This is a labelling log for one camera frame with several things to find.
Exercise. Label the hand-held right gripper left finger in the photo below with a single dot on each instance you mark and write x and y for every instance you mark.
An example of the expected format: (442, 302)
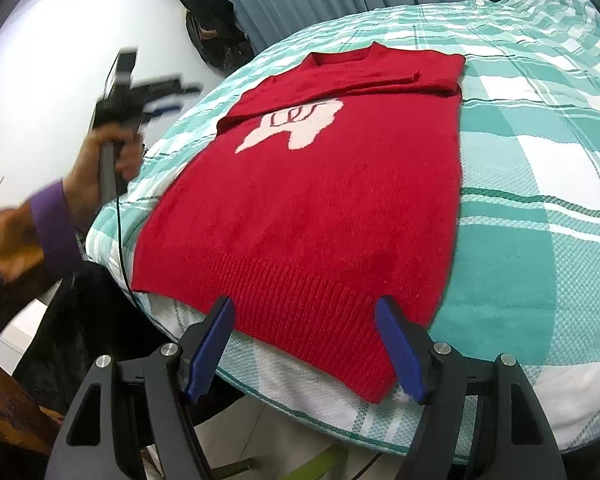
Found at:
(210, 350)

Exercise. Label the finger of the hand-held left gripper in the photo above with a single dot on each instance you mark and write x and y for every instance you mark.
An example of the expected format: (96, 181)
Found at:
(165, 86)
(162, 111)

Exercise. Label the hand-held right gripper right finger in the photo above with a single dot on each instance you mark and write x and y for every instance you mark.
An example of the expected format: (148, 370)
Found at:
(400, 355)

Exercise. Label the red sweater with pink animal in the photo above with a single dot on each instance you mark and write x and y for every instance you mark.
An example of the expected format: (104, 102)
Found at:
(305, 210)

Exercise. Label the dark hanging clothes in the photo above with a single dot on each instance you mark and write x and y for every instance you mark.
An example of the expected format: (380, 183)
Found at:
(215, 35)

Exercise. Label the person's left hand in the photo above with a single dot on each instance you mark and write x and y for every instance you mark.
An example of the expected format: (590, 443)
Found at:
(85, 175)

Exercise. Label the green plastic object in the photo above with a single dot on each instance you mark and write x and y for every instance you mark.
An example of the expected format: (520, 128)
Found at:
(325, 462)

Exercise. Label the green plaid blanket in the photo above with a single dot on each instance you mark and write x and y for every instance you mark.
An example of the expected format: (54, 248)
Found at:
(530, 210)

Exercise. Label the brown wooden chair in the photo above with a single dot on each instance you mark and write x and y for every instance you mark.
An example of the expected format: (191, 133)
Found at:
(10, 410)

